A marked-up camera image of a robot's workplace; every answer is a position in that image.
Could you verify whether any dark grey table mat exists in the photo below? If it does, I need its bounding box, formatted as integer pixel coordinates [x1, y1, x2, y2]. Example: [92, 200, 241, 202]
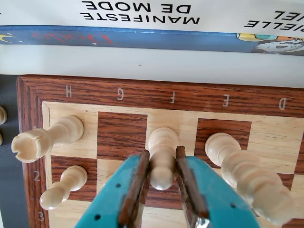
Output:
[0, 74, 24, 228]

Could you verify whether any light wooden king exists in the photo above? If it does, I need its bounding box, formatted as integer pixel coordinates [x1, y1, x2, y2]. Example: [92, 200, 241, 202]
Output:
[205, 132, 295, 226]

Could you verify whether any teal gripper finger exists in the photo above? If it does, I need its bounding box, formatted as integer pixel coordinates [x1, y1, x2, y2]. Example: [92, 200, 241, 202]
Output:
[176, 145, 262, 228]
[75, 150, 151, 228]

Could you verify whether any white Chanel manifeste book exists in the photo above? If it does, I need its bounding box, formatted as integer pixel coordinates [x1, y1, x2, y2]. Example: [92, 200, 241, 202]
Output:
[0, 0, 304, 39]

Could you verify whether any light wooden bishop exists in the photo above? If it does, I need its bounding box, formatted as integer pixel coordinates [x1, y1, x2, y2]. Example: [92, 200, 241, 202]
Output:
[147, 127, 179, 191]

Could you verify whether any wooden folding chessboard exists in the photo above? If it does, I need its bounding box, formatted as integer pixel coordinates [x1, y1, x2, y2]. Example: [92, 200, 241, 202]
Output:
[16, 74, 304, 228]

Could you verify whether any light wooden rook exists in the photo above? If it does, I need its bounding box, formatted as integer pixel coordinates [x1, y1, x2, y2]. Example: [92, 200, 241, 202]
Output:
[11, 114, 85, 163]

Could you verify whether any blue illustrated book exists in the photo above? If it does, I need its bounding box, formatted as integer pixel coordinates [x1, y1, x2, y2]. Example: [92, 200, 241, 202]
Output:
[0, 25, 304, 57]

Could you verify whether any light wooden pawn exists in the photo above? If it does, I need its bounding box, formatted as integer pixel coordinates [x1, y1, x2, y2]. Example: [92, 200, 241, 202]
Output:
[39, 165, 88, 211]

